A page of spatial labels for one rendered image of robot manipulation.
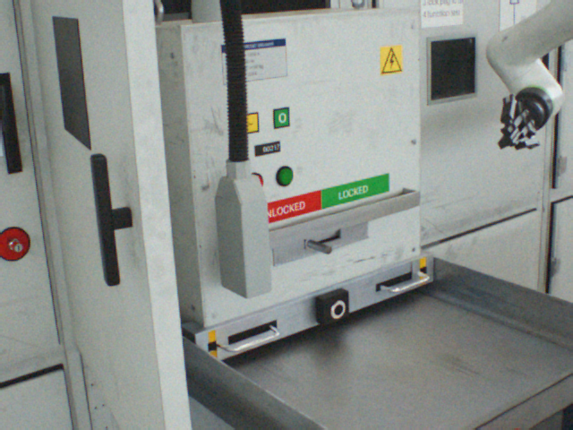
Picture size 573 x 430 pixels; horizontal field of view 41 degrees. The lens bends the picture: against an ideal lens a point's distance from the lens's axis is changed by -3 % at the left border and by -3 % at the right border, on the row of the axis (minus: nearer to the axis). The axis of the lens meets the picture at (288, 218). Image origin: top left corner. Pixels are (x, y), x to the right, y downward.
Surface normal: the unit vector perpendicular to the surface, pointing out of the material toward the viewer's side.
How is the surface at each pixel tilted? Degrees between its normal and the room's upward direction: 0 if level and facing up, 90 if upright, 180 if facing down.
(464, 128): 90
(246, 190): 61
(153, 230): 90
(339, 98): 90
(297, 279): 90
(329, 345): 0
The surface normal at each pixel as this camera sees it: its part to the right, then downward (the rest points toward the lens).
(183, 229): -0.80, 0.21
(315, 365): -0.04, -0.95
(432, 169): 0.60, 0.21
